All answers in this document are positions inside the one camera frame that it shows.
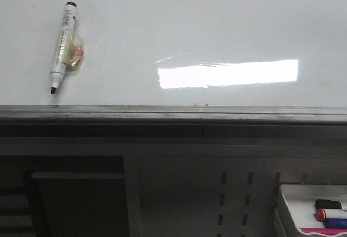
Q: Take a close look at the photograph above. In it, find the white whiteboard marker black tip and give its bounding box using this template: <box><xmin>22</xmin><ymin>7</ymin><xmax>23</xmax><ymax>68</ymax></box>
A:
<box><xmin>50</xmin><ymin>1</ymin><xmax>84</xmax><ymax>95</ymax></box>

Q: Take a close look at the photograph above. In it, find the white whiteboard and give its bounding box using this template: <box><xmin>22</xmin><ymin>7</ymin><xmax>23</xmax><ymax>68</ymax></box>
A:
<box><xmin>1</xmin><ymin>0</ymin><xmax>346</xmax><ymax>107</ymax></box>

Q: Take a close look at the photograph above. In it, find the white slotted pegboard panel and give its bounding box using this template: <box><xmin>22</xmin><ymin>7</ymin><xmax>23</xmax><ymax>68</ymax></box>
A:
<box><xmin>138</xmin><ymin>156</ymin><xmax>346</xmax><ymax>236</ymax></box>

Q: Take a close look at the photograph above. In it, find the dark cabinet panel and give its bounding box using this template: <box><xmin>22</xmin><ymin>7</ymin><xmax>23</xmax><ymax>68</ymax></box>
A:
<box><xmin>24</xmin><ymin>171</ymin><xmax>130</xmax><ymax>236</ymax></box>

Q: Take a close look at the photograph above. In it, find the white plastic marker tray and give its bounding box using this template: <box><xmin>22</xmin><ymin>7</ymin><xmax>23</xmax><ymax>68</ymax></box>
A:
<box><xmin>273</xmin><ymin>184</ymin><xmax>346</xmax><ymax>236</ymax></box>

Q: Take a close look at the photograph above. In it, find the black capped marker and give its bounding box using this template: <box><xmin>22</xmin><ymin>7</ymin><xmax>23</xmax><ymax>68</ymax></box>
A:
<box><xmin>315</xmin><ymin>199</ymin><xmax>342</xmax><ymax>209</ymax></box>

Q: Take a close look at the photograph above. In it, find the red capped marker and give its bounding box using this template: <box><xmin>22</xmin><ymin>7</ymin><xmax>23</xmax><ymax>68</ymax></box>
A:
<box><xmin>315</xmin><ymin>208</ymin><xmax>347</xmax><ymax>222</ymax></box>

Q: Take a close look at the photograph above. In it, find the blue capped marker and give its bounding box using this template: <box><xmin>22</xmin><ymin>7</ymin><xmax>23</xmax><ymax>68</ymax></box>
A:
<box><xmin>324</xmin><ymin>218</ymin><xmax>347</xmax><ymax>229</ymax></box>

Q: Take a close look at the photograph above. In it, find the pink eraser edge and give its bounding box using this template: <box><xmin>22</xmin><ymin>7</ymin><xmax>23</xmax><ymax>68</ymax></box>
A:
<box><xmin>299</xmin><ymin>228</ymin><xmax>346</xmax><ymax>236</ymax></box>

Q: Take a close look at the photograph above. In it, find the dark metal whiteboard frame rail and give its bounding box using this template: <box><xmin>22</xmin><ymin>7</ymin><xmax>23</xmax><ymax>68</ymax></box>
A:
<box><xmin>1</xmin><ymin>105</ymin><xmax>346</xmax><ymax>139</ymax></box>

